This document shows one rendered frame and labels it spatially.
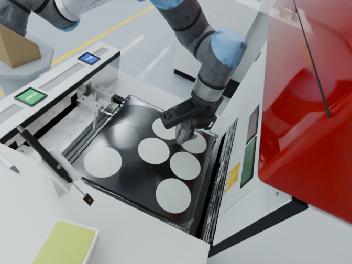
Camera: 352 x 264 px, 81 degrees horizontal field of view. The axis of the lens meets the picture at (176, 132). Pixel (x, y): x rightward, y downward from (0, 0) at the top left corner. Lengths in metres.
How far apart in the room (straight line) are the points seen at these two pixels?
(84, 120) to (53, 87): 0.13
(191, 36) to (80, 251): 0.46
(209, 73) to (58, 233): 0.41
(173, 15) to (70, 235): 0.43
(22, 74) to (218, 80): 0.78
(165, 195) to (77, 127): 0.35
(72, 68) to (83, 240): 0.57
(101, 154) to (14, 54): 0.58
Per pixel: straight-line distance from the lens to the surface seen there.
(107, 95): 0.78
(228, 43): 0.45
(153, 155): 0.64
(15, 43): 1.03
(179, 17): 0.46
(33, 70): 1.04
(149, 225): 0.48
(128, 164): 0.61
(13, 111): 0.68
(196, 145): 0.71
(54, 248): 0.40
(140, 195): 0.57
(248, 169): 0.45
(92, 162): 0.61
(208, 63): 0.48
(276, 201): 0.33
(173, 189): 0.60
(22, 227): 0.50
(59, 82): 0.75
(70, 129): 0.71
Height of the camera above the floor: 1.42
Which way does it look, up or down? 47 degrees down
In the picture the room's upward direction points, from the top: 23 degrees clockwise
